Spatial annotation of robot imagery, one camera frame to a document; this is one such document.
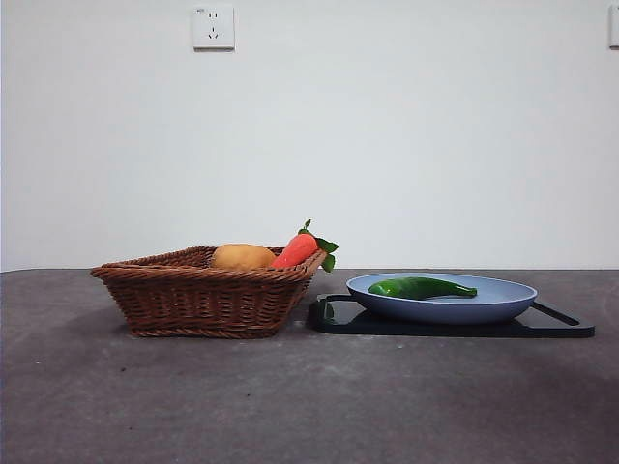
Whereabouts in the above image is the green pepper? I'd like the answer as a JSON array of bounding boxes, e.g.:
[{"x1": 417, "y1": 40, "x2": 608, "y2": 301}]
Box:
[{"x1": 367, "y1": 275, "x2": 479, "y2": 301}]

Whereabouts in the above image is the blue round plate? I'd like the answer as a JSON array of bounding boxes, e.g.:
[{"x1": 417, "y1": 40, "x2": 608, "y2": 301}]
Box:
[{"x1": 345, "y1": 272, "x2": 540, "y2": 326}]

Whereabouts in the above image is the orange carrot with green leaves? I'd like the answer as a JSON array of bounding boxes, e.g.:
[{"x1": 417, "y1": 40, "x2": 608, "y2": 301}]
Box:
[{"x1": 270, "y1": 218, "x2": 339, "y2": 274}]

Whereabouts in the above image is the yellow-brown potato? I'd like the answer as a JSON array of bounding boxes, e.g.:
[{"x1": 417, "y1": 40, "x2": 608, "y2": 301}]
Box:
[{"x1": 210, "y1": 243, "x2": 278, "y2": 271}]

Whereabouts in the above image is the brown wicker basket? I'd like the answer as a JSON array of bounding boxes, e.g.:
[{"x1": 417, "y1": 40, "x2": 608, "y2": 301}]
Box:
[{"x1": 89, "y1": 246, "x2": 329, "y2": 339}]

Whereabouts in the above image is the black flat tray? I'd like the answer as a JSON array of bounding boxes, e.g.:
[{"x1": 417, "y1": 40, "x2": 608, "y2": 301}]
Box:
[{"x1": 307, "y1": 291, "x2": 597, "y2": 338}]

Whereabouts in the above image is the white wall socket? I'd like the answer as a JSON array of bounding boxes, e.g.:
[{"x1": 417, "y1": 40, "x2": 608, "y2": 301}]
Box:
[{"x1": 192, "y1": 5, "x2": 236, "y2": 52}]

